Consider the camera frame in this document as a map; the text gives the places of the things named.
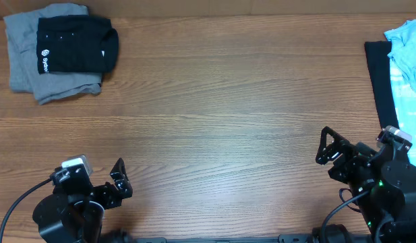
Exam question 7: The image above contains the black t-shirt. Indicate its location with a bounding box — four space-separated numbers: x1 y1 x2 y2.
36 15 119 74

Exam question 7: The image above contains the black garment at right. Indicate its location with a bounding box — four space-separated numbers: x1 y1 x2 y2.
364 41 399 128

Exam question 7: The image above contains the light blue t-shirt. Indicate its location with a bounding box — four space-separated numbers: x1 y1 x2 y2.
384 20 416 166

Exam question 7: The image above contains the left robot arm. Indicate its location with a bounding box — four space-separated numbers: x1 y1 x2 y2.
32 155 133 243

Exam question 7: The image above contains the folded grey cloth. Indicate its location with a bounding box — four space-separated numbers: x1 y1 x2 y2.
3 3 102 105

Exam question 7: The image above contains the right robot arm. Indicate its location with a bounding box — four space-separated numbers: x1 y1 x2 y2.
307 126 416 242

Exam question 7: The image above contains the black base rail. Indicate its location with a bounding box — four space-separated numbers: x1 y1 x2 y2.
102 229 374 243

